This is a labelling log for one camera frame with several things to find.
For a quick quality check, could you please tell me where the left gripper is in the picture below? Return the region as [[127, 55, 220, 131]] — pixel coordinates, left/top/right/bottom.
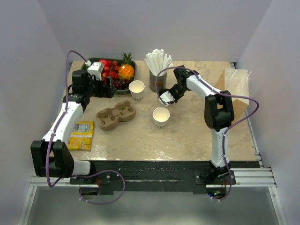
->
[[85, 75, 116, 98]]

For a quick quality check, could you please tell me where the white paper cup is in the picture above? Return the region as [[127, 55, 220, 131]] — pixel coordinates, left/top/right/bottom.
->
[[152, 107, 170, 128], [128, 80, 145, 101]]

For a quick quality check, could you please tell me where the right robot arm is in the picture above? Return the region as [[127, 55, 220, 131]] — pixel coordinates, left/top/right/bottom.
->
[[155, 66, 234, 184]]

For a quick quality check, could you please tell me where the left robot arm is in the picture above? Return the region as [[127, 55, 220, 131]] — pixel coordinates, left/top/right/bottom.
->
[[30, 70, 116, 184]]

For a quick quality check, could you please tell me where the grey straw holder cup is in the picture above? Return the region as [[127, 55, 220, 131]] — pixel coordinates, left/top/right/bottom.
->
[[149, 70, 167, 92]]

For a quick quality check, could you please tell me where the dark grapes bunch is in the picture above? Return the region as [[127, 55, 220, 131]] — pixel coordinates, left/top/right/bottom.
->
[[112, 80, 130, 90]]

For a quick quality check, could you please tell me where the dark green fruit tray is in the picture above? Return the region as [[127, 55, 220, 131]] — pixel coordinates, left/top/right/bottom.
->
[[88, 57, 137, 95]]

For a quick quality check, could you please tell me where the toy pineapple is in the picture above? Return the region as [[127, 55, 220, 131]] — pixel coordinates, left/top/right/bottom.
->
[[118, 52, 135, 81]]

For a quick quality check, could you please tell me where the brown cardboard cup carrier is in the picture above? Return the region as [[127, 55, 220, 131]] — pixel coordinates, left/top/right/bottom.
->
[[96, 100, 136, 131]]

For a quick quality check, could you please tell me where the white paper straws bundle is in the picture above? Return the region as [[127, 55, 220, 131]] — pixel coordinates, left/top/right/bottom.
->
[[144, 49, 173, 76]]

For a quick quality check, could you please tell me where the yellow snack bag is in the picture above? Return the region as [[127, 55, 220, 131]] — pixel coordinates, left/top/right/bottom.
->
[[67, 121, 94, 151]]

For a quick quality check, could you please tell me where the brown paper bag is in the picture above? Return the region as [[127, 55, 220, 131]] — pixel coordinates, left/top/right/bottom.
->
[[215, 68, 249, 115]]

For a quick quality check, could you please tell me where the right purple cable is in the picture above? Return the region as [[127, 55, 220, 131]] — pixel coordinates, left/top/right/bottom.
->
[[154, 67, 260, 203]]

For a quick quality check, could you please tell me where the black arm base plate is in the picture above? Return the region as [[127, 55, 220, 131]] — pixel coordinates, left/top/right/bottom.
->
[[69, 160, 261, 195]]

